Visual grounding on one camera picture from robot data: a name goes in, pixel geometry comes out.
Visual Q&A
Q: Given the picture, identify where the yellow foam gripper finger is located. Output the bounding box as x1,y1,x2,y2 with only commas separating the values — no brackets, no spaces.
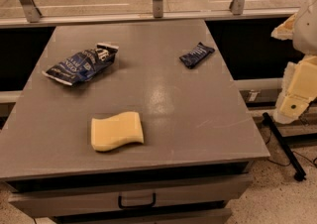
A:
270,14,297,41
273,56,317,124

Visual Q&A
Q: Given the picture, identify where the yellow sponge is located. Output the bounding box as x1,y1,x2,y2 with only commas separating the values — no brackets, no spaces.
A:
91,112,145,152

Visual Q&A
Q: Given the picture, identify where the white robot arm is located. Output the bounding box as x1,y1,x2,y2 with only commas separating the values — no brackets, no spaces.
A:
271,0,317,124

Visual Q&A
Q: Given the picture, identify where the blue chip bag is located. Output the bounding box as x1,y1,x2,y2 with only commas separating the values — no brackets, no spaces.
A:
43,43,119,86

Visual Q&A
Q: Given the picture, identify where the dark blue snack packet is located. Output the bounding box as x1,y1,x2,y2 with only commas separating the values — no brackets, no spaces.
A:
179,43,215,69

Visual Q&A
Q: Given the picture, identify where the black stand leg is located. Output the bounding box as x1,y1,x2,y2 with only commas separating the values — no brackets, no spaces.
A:
263,112,306,181

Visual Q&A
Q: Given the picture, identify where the grey table drawer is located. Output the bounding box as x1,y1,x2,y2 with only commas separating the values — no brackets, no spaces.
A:
9,173,253,218

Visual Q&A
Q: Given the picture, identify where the black floor cable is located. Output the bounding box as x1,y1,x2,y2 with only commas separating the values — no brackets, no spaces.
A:
264,128,317,168

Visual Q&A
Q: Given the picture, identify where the black drawer handle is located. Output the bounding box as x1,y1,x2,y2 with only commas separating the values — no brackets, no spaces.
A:
117,192,157,210

